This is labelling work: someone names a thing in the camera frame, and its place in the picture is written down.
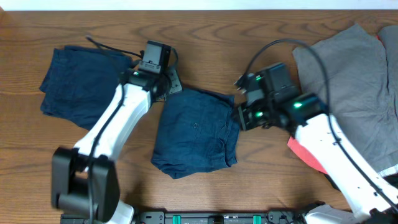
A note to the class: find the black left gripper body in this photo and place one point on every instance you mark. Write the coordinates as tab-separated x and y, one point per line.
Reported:
175	83

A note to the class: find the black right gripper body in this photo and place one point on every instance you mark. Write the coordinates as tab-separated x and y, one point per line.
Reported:
257	114

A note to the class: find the dark blue shorts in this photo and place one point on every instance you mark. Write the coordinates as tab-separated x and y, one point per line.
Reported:
196	133

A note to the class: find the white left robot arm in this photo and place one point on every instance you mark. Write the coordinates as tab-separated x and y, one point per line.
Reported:
84	178

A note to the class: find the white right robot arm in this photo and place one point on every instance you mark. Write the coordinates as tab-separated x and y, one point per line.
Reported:
370	198

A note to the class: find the red cloth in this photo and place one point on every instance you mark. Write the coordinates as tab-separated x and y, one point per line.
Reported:
305	155

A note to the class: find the folded dark blue garment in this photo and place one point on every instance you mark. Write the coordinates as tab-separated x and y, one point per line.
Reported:
80	84

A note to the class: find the grey shorts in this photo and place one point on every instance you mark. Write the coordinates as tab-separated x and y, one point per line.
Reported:
360	98

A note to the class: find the black garment under pile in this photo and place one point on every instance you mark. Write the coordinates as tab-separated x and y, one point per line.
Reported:
392	179

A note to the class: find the grey garment at edge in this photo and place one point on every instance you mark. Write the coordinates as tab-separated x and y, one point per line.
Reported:
388	37

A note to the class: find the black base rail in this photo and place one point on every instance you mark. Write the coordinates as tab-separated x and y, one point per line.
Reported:
224	217

